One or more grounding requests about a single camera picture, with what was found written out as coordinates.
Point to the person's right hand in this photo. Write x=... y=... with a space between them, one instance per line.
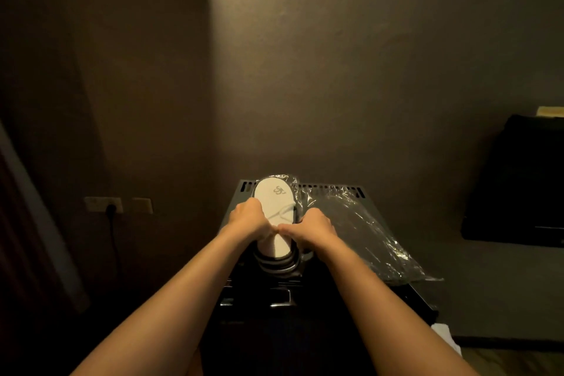
x=310 y=228

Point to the person's left hand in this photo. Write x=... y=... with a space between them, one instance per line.
x=249 y=219

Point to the person's right fingers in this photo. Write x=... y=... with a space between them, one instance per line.
x=288 y=230

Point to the black television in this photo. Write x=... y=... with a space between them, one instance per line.
x=515 y=182

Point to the white wall socket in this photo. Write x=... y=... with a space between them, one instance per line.
x=103 y=204

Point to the clear plastic bag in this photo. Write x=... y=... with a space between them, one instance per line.
x=352 y=230

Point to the white slipper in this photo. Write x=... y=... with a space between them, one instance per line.
x=274 y=212

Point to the stack of slippers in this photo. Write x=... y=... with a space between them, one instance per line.
x=277 y=264

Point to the black mini fridge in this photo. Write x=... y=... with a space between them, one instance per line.
x=308 y=292

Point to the white wall plate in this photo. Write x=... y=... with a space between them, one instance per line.
x=142 y=205

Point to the person's left fingers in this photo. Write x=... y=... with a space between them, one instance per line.
x=268 y=226

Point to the curtain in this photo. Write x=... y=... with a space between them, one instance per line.
x=31 y=230

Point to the person's right forearm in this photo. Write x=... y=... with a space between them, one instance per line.
x=383 y=314

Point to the white cloth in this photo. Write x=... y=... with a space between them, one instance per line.
x=446 y=338

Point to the person's left forearm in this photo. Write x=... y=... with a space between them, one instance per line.
x=176 y=305

